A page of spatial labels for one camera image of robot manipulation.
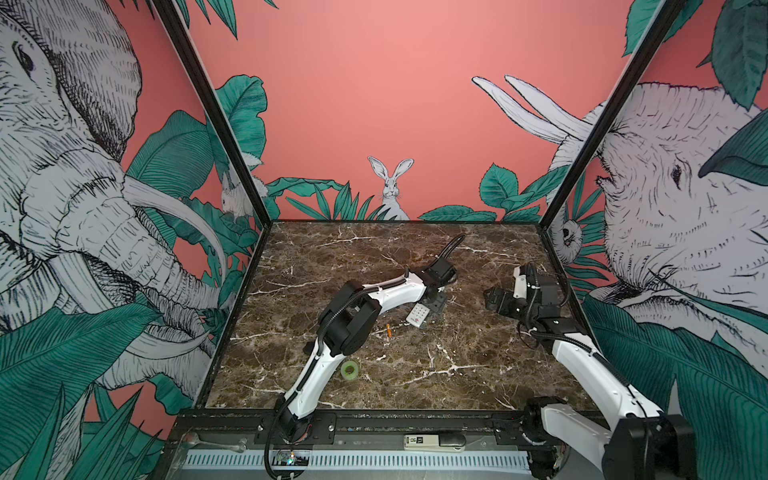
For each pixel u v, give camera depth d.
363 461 0.70
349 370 0.84
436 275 0.78
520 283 0.76
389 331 0.90
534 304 0.64
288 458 0.70
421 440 0.69
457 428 0.76
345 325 0.56
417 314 0.93
